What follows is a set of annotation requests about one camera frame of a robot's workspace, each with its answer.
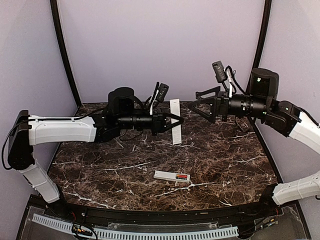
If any black front rail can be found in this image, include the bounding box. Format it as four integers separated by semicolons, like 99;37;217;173
27;192;298;235

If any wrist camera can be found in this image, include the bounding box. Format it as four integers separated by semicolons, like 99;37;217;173
155;83;169;103
212;61;227;83

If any grey slotted cable duct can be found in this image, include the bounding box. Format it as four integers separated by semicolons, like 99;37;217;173
32;213;239;240

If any white remote control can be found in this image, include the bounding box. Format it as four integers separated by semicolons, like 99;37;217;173
153;170;190;183

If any red battery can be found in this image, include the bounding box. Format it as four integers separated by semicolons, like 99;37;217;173
175;174;188;180

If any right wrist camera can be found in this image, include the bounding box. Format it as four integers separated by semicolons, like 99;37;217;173
212;61;227;83

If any white battery cover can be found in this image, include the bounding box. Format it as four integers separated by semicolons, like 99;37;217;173
169;98;183;145

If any black frame post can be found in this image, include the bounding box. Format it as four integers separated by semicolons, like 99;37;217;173
49;0;82;108
246;0;273;93

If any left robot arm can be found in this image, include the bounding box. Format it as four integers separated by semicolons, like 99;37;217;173
1;84;184;218

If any right black frame post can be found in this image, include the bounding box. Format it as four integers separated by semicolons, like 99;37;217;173
246;0;273;93

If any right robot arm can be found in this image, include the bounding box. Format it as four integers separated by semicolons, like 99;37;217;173
188;63;320;153

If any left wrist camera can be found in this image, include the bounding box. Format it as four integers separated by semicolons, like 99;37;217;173
155;83;169;103

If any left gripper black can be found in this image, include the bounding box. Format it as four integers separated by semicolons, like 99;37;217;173
118;106;185;137

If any left black frame post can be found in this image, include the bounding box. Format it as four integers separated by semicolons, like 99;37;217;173
49;0;82;108

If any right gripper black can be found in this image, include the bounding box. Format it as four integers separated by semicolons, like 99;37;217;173
187;86;269;124

